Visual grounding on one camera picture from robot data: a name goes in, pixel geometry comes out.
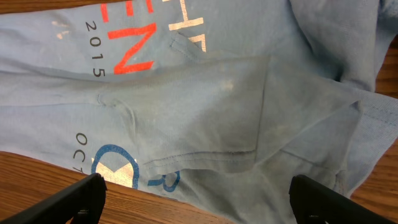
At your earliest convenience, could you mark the light blue t-shirt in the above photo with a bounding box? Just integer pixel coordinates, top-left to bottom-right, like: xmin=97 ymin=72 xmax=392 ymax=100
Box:
xmin=1 ymin=0 xmax=397 ymax=223

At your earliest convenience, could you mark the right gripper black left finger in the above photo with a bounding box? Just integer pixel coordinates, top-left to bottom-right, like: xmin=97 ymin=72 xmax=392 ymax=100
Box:
xmin=1 ymin=173 xmax=107 ymax=224

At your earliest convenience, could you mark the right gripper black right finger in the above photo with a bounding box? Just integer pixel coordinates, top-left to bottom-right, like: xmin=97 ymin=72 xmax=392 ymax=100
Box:
xmin=289 ymin=175 xmax=395 ymax=224

